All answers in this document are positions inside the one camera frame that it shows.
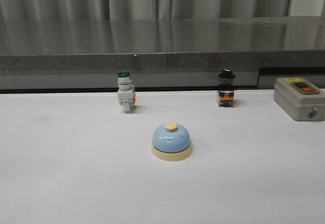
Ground black rotary selector switch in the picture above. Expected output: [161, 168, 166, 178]
[217, 69, 236, 107]

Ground grey granite counter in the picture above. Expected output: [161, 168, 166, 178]
[1, 17, 324, 92]

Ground blue desk bell cream base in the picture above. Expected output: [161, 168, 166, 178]
[151, 121, 192, 162]

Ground green push button switch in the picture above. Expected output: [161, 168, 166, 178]
[117, 71, 136, 113]

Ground grey on off switch box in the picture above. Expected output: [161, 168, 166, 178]
[274, 78, 324, 121]

